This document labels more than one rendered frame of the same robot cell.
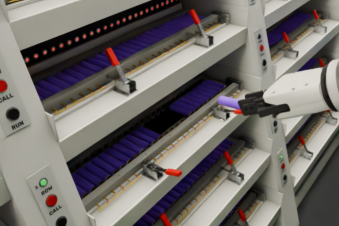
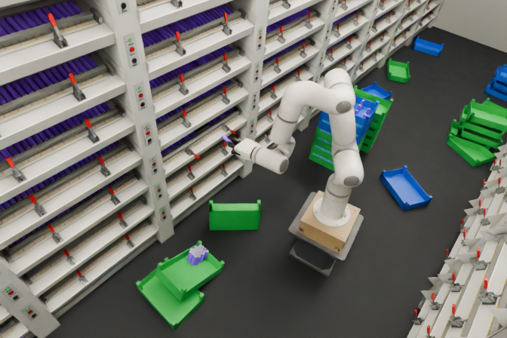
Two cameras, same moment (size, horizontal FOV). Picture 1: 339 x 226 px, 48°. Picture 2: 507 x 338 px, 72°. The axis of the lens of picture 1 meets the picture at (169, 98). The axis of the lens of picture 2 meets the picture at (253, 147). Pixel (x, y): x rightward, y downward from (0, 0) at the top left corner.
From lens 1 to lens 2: 1.09 m
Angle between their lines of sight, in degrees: 25
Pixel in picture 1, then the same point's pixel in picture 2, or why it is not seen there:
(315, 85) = (248, 153)
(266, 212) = (235, 165)
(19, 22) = (158, 112)
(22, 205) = (145, 165)
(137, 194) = (181, 160)
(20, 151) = (149, 150)
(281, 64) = (265, 101)
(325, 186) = not seen: hidden behind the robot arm
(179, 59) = (212, 109)
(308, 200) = not seen: hidden behind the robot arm
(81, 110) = (168, 132)
